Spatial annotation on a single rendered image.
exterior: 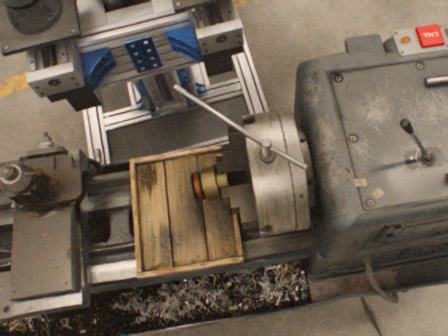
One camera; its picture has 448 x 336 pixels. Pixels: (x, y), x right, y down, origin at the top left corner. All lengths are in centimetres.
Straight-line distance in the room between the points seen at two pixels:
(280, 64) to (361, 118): 158
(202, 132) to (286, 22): 90
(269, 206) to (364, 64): 42
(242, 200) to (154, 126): 121
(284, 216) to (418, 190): 31
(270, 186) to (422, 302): 139
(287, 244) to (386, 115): 50
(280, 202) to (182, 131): 125
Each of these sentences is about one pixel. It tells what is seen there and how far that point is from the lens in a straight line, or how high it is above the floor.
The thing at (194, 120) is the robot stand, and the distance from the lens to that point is 235.
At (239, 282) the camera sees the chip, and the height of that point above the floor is 58.
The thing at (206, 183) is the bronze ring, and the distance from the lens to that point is 126.
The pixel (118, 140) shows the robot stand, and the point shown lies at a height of 21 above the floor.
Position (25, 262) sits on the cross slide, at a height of 97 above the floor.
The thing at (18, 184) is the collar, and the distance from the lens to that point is 138.
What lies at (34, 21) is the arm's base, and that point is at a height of 121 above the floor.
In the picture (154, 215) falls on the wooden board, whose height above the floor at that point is 89.
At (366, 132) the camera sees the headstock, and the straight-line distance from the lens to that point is 116.
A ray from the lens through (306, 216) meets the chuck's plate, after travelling 120.
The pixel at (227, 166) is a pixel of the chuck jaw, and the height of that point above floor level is 113.
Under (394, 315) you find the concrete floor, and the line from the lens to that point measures 236.
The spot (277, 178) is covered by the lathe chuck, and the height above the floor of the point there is 122.
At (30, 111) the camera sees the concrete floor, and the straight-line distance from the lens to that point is 289.
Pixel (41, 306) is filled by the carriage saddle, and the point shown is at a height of 93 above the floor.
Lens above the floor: 230
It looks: 66 degrees down
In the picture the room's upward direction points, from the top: 3 degrees counter-clockwise
